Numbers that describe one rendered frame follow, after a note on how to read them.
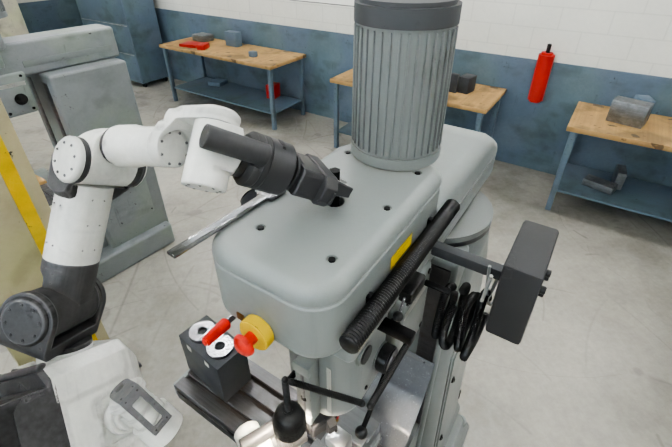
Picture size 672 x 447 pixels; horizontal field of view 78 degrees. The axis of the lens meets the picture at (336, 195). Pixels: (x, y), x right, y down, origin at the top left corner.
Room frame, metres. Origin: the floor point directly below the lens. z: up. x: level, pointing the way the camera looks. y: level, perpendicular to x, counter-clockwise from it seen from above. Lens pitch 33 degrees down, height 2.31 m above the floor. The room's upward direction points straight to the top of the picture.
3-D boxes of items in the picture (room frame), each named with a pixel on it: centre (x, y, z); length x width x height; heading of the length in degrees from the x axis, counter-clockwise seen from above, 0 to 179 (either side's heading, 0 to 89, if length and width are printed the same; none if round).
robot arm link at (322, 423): (0.59, 0.08, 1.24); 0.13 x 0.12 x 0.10; 34
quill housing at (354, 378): (0.64, 0.00, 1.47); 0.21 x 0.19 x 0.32; 57
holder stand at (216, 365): (0.93, 0.43, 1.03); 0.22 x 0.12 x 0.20; 51
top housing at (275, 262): (0.65, -0.01, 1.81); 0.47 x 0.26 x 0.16; 147
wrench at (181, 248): (0.58, 0.18, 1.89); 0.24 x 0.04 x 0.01; 144
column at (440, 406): (1.15, -0.34, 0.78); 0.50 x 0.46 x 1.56; 147
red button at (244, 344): (0.43, 0.14, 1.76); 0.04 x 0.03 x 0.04; 57
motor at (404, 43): (0.85, -0.13, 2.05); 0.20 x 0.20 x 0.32
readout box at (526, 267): (0.70, -0.44, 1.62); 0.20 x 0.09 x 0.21; 147
